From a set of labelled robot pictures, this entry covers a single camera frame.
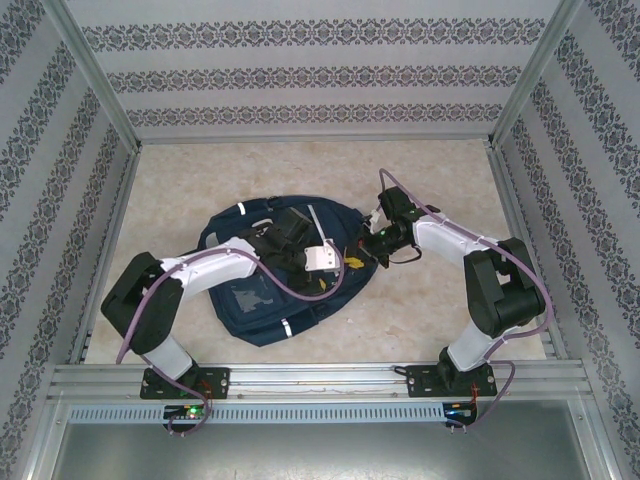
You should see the navy blue backpack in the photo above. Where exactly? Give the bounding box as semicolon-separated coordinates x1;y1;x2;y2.
196;196;380;350

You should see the grey metal panel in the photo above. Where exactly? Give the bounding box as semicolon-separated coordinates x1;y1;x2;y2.
49;423;609;480

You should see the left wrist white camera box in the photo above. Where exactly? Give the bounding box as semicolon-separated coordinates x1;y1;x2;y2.
303;238;337;275

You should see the aluminium mounting rail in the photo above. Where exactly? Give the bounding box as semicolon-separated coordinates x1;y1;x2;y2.
47;362;594;401

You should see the aluminium side frame rail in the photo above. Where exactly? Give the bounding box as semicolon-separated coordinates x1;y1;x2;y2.
487;142;571;361
67;147;144;365

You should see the aluminium rear frame bar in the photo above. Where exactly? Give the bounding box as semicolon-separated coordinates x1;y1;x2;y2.
137;133;494;146

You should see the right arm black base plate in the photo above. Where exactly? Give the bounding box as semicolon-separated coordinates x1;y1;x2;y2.
405;363;499;399

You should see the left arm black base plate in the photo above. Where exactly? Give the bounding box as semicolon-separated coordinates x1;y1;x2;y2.
139;366;231;401

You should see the slotted grey cable duct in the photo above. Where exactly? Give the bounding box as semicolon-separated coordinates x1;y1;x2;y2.
67;403;446;425

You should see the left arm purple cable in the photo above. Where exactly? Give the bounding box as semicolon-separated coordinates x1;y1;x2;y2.
115;247;347;437

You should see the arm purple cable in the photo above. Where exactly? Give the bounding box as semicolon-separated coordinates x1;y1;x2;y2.
115;247;347;437
378;168;553;434

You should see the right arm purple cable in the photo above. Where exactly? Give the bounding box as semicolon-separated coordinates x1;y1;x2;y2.
378;168;553;434

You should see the aluminium frame post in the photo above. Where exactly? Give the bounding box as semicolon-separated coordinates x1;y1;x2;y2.
487;0;586;149
39;0;144;154

